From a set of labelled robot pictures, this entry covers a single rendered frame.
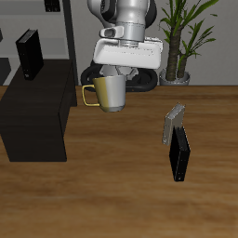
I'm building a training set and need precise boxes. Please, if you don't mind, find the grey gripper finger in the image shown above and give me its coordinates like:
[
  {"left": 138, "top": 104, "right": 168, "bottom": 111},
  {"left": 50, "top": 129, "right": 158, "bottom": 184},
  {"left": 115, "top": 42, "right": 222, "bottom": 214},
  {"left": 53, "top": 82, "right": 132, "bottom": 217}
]
[
  {"left": 118, "top": 66, "right": 139, "bottom": 82},
  {"left": 99, "top": 64, "right": 119, "bottom": 78}
]

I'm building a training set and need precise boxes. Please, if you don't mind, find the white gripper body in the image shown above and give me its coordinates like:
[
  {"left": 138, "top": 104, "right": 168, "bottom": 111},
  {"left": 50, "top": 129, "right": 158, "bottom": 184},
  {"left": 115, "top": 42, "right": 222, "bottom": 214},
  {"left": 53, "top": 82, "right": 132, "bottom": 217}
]
[{"left": 92, "top": 37, "right": 164, "bottom": 71}]

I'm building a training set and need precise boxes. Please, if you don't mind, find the white-yellow mug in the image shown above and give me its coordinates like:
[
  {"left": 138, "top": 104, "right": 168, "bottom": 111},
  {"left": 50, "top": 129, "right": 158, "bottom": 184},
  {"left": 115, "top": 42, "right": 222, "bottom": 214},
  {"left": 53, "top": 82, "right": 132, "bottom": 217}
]
[{"left": 81, "top": 74, "right": 127, "bottom": 113}]

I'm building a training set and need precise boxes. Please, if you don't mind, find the grey book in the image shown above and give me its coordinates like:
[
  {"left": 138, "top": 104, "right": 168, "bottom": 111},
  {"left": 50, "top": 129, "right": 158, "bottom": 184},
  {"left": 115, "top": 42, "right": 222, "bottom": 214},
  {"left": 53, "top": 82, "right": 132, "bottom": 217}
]
[{"left": 161, "top": 102, "right": 187, "bottom": 147}]

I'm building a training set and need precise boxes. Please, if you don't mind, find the small black book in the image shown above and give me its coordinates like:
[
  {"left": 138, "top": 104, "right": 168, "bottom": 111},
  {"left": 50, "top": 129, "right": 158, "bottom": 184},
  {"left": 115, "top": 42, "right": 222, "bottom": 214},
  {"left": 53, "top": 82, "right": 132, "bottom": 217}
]
[
  {"left": 44, "top": 0, "right": 53, "bottom": 13},
  {"left": 51, "top": 0, "right": 61, "bottom": 13}
]

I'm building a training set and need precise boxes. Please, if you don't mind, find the pot plant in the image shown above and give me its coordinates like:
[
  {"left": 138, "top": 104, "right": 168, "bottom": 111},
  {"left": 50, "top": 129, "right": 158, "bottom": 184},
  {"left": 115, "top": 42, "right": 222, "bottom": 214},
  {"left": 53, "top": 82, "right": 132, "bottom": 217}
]
[{"left": 157, "top": 0, "right": 219, "bottom": 87}]

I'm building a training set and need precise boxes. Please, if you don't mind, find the dark wooden cabinet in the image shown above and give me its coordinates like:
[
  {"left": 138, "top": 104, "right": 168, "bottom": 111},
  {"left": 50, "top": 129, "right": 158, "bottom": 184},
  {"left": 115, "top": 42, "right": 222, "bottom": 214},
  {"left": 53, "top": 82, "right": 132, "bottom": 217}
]
[{"left": 0, "top": 59, "right": 78, "bottom": 163}]

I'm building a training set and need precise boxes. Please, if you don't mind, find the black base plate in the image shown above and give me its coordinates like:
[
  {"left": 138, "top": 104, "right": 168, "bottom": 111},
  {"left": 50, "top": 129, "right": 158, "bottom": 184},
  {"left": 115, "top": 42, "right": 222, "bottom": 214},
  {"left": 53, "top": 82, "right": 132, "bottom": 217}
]
[{"left": 80, "top": 60, "right": 159, "bottom": 93}]

